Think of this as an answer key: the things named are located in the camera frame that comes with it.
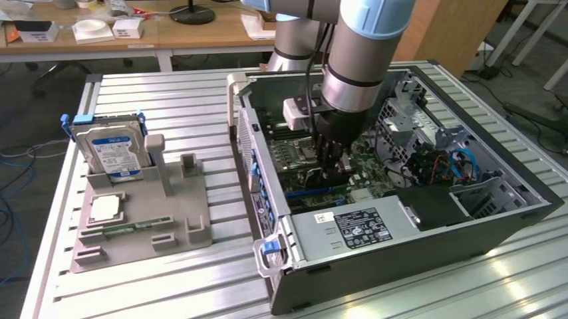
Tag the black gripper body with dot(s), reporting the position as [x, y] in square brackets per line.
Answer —
[339, 128]

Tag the green graphics card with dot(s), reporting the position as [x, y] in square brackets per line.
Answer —
[317, 182]

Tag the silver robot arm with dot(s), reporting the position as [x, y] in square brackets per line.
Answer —
[354, 66]

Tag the CPU socket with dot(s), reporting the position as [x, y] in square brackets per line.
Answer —
[306, 149]

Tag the green motherboard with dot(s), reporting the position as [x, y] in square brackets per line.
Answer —
[367, 172]

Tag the blue expansion slot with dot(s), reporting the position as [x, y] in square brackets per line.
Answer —
[301, 193]

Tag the silver chipset heatsink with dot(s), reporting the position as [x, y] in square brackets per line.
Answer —
[363, 196]

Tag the silver metal disk bay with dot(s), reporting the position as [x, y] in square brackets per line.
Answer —
[400, 126]

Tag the grey power supply unit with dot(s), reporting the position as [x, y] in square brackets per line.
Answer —
[310, 239]

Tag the black plastic shroud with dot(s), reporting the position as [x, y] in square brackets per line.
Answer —
[434, 206]

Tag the blue case release latch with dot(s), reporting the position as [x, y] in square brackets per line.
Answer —
[267, 248]

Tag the stack of white papers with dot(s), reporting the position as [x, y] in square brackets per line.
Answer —
[257, 31]

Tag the perforated metal drive cage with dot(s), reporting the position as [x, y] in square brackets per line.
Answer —
[484, 199]

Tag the wooden cabinet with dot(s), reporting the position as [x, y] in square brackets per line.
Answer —
[444, 33]

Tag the black power adapter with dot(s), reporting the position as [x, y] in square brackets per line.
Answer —
[488, 73]

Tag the black open PC case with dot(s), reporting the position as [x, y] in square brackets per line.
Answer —
[400, 272]

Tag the wooden desk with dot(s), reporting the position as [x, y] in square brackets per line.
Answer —
[199, 36]

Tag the grey parts rack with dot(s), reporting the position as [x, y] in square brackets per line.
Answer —
[146, 206]

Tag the black floor stand foot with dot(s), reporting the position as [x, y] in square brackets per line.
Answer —
[541, 116]

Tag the black round lamp base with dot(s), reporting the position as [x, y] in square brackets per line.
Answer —
[191, 16]

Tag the hard disk with blue carrier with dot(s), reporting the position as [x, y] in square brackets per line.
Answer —
[115, 153]

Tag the green RAM stick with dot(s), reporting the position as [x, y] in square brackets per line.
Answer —
[132, 226]

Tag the silver CPU chip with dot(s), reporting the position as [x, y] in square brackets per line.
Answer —
[105, 207]

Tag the small white labelled box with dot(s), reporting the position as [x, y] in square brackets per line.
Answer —
[127, 29]

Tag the black office chair base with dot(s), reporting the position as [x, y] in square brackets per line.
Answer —
[48, 74]

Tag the beige tape roll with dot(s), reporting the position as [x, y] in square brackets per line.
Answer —
[84, 3]

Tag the grey cup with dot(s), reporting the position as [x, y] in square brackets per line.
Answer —
[64, 4]

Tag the white box with black lid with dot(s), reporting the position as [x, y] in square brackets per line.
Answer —
[37, 35]

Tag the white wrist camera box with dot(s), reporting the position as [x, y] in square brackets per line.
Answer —
[294, 114]

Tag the white frame table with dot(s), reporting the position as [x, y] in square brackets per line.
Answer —
[516, 60]

